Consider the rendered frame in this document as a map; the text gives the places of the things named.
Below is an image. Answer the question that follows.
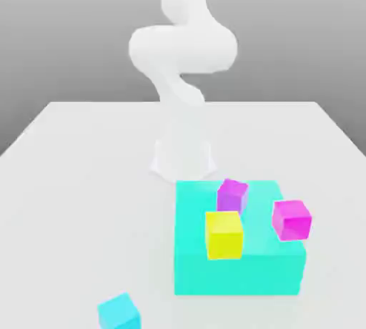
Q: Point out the large turquoise box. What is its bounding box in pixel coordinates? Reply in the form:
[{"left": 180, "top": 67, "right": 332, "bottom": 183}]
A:
[{"left": 174, "top": 180, "right": 307, "bottom": 296}]

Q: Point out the small purple cube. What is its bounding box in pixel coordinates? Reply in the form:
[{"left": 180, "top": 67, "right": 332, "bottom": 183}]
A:
[{"left": 216, "top": 178, "right": 249, "bottom": 216}]

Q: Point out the small magenta cube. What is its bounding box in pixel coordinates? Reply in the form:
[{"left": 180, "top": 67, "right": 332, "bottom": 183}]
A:
[{"left": 271, "top": 199, "right": 313, "bottom": 242}]

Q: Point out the small yellow cube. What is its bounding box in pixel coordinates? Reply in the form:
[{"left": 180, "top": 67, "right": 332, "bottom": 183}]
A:
[{"left": 204, "top": 210, "right": 244, "bottom": 260}]

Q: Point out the small cyan cube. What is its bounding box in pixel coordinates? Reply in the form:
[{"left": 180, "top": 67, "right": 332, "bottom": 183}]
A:
[{"left": 97, "top": 292, "right": 142, "bottom": 329}]

